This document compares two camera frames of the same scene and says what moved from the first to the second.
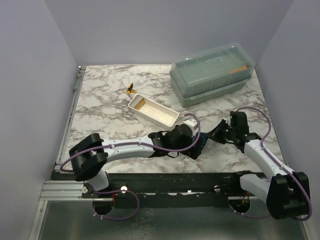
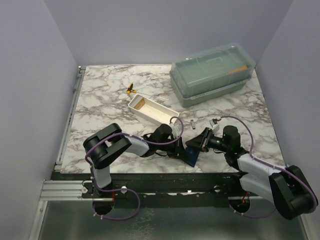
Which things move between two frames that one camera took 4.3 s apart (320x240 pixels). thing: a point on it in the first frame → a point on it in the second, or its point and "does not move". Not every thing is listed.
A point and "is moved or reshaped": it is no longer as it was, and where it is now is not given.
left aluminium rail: x=61 y=190 does not move
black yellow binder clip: x=130 y=90 does not move
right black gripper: x=215 y=133 → x=202 y=140
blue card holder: x=203 y=136 is moved or reshaped
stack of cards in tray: x=138 y=102 does not move
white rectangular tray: x=154 y=110 does not move
